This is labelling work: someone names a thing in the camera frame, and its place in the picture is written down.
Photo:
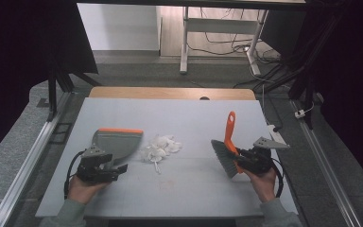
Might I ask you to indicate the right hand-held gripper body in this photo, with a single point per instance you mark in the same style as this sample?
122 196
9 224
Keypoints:
258 159

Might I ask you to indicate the person's left hand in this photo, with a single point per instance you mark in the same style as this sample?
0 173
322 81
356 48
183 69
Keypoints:
83 189

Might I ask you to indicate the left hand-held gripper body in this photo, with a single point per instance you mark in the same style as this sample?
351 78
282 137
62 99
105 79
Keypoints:
91 167

